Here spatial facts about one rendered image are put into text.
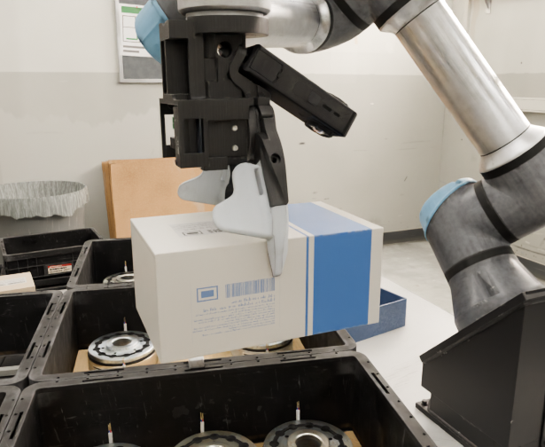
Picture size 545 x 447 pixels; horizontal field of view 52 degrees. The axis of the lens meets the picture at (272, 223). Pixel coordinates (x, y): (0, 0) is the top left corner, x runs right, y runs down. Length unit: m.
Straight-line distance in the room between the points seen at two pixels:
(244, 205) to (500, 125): 0.56
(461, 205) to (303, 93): 0.52
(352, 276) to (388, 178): 3.96
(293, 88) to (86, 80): 3.18
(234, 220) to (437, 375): 0.64
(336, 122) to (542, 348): 0.51
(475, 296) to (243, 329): 0.52
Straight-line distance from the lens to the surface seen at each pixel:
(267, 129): 0.44
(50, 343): 0.79
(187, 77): 0.47
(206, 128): 0.44
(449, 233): 0.95
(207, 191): 0.54
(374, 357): 1.21
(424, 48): 0.90
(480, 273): 0.92
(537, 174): 0.91
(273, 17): 0.72
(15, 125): 3.62
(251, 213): 0.43
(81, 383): 0.68
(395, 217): 4.55
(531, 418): 0.93
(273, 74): 0.47
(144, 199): 3.54
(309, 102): 0.48
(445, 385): 0.99
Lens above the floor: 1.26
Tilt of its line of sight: 14 degrees down
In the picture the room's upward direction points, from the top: straight up
